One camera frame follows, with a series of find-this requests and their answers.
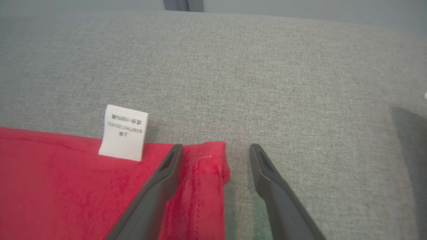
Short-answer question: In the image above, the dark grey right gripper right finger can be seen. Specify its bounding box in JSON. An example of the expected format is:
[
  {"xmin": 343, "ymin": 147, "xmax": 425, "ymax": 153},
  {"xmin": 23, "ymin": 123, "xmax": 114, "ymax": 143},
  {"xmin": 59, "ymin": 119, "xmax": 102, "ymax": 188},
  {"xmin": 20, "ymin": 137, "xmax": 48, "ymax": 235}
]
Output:
[{"xmin": 249, "ymin": 143, "xmax": 327, "ymax": 240}]

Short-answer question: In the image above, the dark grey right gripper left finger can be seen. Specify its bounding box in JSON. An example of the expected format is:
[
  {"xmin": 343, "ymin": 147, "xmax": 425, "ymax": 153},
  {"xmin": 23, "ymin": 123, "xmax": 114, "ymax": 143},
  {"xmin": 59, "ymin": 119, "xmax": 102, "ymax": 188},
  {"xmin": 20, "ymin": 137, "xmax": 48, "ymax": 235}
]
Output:
[{"xmin": 105, "ymin": 144, "xmax": 184, "ymax": 240}]

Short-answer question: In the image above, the red top with striped cuffs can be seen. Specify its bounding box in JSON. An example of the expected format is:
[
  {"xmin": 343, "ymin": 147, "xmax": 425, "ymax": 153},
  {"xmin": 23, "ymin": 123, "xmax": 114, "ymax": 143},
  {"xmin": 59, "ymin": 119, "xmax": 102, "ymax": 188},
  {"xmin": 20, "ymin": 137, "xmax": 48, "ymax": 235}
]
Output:
[{"xmin": 0, "ymin": 104, "xmax": 231, "ymax": 240}]

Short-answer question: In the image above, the grey fabric sofa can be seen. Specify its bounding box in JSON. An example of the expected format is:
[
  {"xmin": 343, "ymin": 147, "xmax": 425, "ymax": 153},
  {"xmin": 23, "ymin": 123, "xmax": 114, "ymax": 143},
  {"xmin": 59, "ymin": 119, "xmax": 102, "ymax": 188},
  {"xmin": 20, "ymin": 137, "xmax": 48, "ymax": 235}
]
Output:
[{"xmin": 0, "ymin": 9, "xmax": 427, "ymax": 240}]

